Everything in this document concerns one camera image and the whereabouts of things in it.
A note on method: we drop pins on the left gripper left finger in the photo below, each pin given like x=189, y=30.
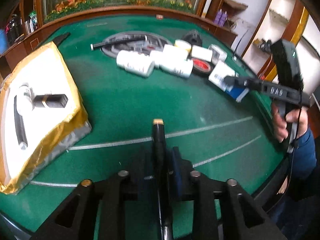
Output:
x=97, y=210

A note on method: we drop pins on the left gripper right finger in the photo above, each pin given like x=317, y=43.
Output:
x=221, y=209

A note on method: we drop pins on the black red tape roll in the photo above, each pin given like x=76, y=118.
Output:
x=201, y=68

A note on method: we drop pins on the white pesticide bottle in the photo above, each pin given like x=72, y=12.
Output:
x=172, y=64

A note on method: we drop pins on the white pill bottle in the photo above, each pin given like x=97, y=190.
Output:
x=135, y=63

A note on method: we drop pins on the black marker pen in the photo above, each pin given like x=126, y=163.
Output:
x=116, y=42

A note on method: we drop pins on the white plug adapter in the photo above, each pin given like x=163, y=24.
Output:
x=201, y=53

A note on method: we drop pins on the right hand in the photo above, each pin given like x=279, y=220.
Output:
x=281, y=131

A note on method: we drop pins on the small white carton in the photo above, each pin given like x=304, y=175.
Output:
x=218, y=54

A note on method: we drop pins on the purple bottles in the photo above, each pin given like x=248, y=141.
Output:
x=221, y=18

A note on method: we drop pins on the gold lined storage box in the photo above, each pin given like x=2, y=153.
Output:
x=42, y=115

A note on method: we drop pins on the yellow white round jar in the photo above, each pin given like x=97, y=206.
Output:
x=182, y=44

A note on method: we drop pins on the mahjong table centre panel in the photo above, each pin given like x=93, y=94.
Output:
x=151, y=42

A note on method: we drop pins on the black phone on table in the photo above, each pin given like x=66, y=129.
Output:
x=59, y=39

